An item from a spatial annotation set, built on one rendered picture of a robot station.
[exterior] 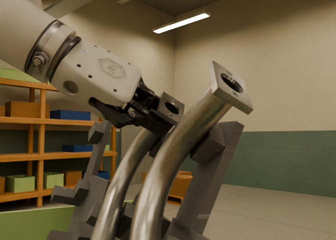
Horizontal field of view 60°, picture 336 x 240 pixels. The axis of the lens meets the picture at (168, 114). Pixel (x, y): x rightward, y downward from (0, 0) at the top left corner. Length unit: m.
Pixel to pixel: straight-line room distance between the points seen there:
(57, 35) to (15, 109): 4.79
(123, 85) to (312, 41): 6.36
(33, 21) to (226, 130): 0.26
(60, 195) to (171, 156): 0.35
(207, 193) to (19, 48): 0.28
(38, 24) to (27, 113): 4.84
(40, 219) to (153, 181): 0.47
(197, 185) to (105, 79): 0.18
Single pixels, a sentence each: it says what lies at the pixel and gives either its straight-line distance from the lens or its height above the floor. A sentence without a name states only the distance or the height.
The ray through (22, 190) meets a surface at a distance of 5.24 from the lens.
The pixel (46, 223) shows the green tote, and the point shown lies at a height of 0.93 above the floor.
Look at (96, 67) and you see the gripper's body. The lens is 0.40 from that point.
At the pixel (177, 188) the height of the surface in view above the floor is 0.26.
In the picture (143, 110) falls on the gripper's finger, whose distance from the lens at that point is 0.40.
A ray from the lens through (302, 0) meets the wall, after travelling 7.03.
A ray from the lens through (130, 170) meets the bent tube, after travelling 0.47.
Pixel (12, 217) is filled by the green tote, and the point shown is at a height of 0.95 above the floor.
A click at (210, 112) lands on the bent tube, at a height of 1.14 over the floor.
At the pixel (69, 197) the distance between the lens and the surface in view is 0.62.
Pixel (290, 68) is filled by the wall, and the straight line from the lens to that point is 6.68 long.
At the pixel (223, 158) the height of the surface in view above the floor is 1.10.
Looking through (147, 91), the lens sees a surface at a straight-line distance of 0.44.
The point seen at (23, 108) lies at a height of 1.58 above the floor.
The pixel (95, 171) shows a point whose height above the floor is 1.05.
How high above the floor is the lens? 1.12
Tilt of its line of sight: 5 degrees up
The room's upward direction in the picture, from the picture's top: straight up
